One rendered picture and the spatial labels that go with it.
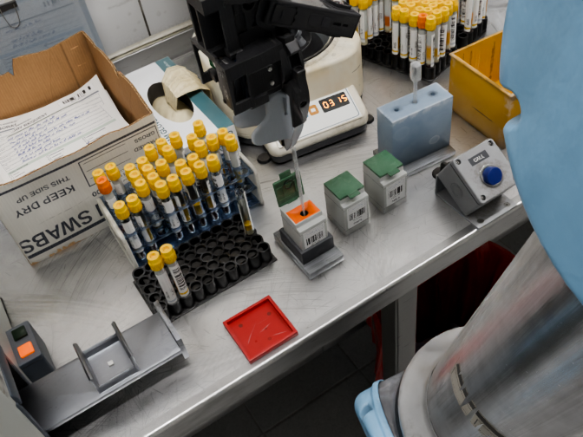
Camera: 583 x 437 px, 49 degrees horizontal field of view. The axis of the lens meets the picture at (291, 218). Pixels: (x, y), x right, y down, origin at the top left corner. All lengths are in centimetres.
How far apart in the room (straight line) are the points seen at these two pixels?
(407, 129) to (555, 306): 71
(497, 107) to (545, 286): 76
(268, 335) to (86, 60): 59
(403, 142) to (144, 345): 45
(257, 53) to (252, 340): 36
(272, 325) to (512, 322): 56
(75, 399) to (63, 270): 24
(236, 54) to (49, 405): 43
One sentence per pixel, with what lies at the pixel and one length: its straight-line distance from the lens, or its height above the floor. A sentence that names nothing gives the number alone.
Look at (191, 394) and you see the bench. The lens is 78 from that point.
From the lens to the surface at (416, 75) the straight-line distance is 89.
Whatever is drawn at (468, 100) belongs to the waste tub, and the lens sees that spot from 102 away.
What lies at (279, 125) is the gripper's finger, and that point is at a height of 112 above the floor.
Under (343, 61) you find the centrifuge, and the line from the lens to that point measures 100.
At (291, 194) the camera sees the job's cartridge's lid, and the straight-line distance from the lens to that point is 82.
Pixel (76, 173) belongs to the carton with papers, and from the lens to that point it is 91.
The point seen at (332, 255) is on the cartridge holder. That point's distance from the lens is 84.
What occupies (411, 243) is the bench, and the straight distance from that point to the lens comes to 87.
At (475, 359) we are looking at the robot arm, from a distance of 31.
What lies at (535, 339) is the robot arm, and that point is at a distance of 25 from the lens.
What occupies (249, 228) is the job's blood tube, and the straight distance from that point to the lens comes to 86.
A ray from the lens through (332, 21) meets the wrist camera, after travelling 65.
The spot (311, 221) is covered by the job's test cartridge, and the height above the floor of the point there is 95.
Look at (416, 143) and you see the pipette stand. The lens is 94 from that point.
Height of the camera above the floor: 154
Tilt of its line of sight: 47 degrees down
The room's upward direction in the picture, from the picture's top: 10 degrees counter-clockwise
